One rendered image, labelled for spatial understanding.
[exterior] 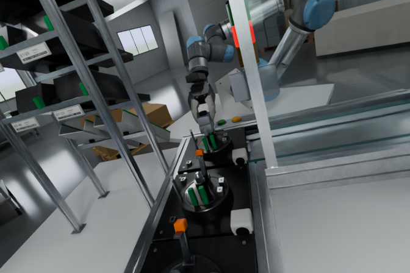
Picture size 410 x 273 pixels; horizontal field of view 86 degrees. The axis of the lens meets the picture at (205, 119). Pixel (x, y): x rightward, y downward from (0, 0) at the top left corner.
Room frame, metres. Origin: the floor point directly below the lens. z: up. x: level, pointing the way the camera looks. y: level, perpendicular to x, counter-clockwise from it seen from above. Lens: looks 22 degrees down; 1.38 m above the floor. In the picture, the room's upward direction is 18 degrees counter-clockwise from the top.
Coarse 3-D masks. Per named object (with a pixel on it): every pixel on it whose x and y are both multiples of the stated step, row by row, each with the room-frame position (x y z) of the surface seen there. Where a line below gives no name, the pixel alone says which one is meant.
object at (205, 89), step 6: (192, 72) 0.84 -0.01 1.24; (198, 72) 0.84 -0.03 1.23; (204, 72) 0.85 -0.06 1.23; (198, 84) 0.80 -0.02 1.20; (204, 84) 0.79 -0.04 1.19; (192, 90) 0.80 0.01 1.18; (198, 90) 0.79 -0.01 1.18; (204, 90) 0.78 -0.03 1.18; (198, 96) 0.78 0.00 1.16; (204, 96) 0.77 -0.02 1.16; (204, 102) 0.82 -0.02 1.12
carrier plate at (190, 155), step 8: (240, 128) 0.81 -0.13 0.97; (200, 136) 0.85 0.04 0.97; (232, 136) 0.76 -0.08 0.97; (240, 136) 0.74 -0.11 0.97; (192, 144) 0.80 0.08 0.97; (232, 144) 0.70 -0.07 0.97; (240, 144) 0.68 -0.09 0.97; (192, 152) 0.74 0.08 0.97; (184, 160) 0.70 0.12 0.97; (192, 160) 0.68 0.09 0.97; (208, 160) 0.65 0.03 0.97; (216, 160) 0.63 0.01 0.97; (224, 160) 0.62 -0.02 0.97; (232, 160) 0.60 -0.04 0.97; (184, 168) 0.65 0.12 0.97; (192, 168) 0.63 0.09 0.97; (200, 168) 0.62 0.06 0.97; (208, 168) 0.61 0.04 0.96
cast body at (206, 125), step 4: (200, 112) 0.73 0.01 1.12; (204, 112) 0.72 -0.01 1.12; (208, 112) 0.73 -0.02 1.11; (200, 116) 0.72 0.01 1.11; (204, 116) 0.70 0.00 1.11; (208, 116) 0.70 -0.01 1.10; (200, 120) 0.71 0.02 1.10; (204, 120) 0.70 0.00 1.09; (208, 120) 0.70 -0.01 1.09; (200, 124) 0.71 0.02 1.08; (204, 124) 0.70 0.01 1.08; (208, 124) 0.70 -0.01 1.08; (212, 124) 0.72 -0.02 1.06; (200, 128) 0.70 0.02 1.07; (204, 128) 0.70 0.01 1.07; (208, 128) 0.69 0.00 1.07; (212, 128) 0.70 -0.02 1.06; (204, 132) 0.68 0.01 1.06; (208, 132) 0.69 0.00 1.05
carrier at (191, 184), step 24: (216, 168) 0.59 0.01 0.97; (240, 168) 0.55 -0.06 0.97; (192, 192) 0.43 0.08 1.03; (216, 192) 0.46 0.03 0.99; (240, 192) 0.45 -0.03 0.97; (168, 216) 0.45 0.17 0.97; (192, 216) 0.42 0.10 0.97; (216, 216) 0.40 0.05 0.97; (240, 216) 0.36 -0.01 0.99; (168, 240) 0.38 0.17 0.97
